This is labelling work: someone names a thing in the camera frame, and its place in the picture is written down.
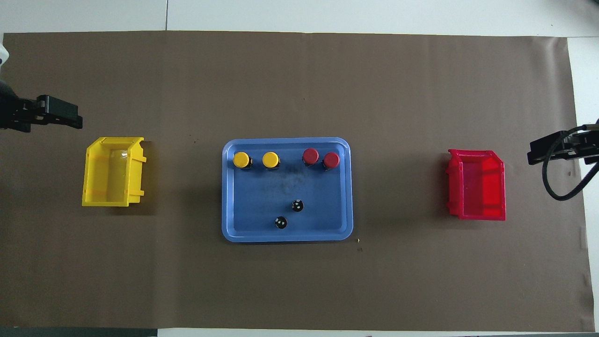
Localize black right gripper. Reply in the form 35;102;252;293
528;123;599;166

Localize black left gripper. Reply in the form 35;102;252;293
0;80;84;133

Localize red plastic bin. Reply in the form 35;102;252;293
445;149;507;221

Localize yellow plastic bin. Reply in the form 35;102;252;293
82;136;147;207

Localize blue plastic tray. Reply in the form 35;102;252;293
221;137;354;243

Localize brown paper table mat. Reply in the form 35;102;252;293
0;31;595;332

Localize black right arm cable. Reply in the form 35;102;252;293
542;125;599;201

